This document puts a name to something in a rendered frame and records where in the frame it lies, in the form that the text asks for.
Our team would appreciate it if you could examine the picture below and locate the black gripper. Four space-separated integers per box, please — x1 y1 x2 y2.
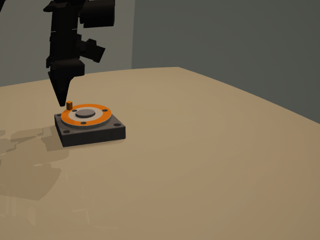
46 29 85 107

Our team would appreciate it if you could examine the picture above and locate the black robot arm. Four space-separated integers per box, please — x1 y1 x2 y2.
43 0 115 63

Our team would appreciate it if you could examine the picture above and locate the orange round plate with tab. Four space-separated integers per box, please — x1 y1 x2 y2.
60 101 112 130

